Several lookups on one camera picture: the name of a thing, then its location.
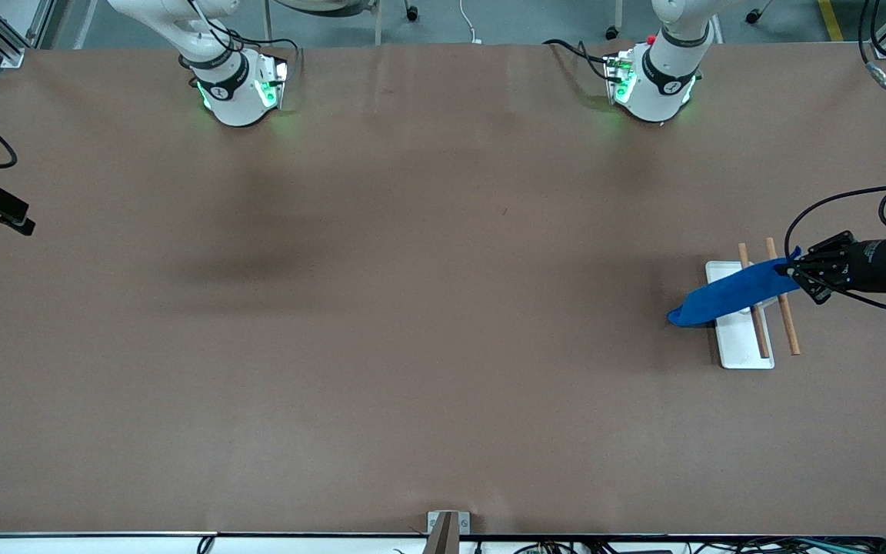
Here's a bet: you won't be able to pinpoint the blue microfibre towel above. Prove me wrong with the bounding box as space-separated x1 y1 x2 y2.
667 246 804 329

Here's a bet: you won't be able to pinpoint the white towel rack base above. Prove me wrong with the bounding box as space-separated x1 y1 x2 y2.
704 260 776 370

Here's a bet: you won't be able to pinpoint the wooden rack rod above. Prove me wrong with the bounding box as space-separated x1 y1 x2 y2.
765 237 801 356
738 243 771 360

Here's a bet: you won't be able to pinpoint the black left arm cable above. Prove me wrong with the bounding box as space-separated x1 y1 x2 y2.
784 0 886 316

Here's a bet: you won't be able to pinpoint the tangled cables under table edge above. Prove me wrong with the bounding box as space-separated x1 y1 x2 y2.
474 534 886 554

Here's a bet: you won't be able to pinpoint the black left base cable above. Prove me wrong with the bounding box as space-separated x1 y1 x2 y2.
543 38 622 82

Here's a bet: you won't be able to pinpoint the white floor cable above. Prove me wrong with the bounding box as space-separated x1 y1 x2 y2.
458 0 483 45

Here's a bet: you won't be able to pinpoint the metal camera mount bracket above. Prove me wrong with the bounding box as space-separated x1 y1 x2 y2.
422 510 471 554

